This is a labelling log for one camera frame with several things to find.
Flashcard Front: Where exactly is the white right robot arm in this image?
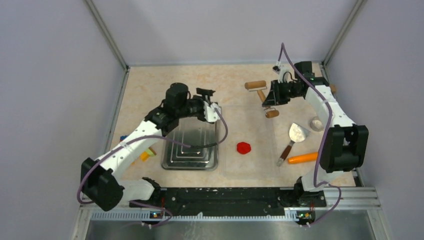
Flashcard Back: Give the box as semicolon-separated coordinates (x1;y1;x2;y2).
262;61;369;206

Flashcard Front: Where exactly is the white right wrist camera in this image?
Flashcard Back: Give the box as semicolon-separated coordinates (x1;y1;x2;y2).
272;64;291;83

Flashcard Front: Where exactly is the steel rectangular tray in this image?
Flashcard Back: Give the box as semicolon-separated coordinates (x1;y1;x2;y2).
161;117;221;171

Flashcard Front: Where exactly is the small wooden block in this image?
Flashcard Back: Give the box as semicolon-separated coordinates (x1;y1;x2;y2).
329;84;337;94

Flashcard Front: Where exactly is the orange carrot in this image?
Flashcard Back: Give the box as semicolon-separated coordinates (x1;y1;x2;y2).
288;152;319;165

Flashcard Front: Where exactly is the metal spatula wooden handle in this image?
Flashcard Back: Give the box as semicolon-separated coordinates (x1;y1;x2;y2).
276;122;310;167

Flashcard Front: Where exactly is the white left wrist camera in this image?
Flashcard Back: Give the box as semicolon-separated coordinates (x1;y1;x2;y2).
203;101;222;123

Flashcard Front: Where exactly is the colourful toy block stack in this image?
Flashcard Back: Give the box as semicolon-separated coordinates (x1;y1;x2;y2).
119;135;157;162

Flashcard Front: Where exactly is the red dough piece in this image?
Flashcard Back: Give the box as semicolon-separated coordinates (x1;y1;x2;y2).
236;141;252;155

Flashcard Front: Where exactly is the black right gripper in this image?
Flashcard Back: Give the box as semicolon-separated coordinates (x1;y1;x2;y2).
263;79;301;107

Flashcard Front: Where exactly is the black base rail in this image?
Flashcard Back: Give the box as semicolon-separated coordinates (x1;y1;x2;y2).
140;187;327;217

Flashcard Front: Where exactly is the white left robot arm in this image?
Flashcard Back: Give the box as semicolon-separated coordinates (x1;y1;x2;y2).
76;82;221;211

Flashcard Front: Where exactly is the aluminium frame rail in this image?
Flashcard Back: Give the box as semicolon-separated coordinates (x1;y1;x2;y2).
72;187;393;240

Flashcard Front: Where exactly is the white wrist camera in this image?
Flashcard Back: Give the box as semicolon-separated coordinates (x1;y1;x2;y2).
203;101;222;123
272;64;291;83

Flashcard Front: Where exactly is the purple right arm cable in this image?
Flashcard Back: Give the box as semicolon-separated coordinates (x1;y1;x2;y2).
277;42;342;226

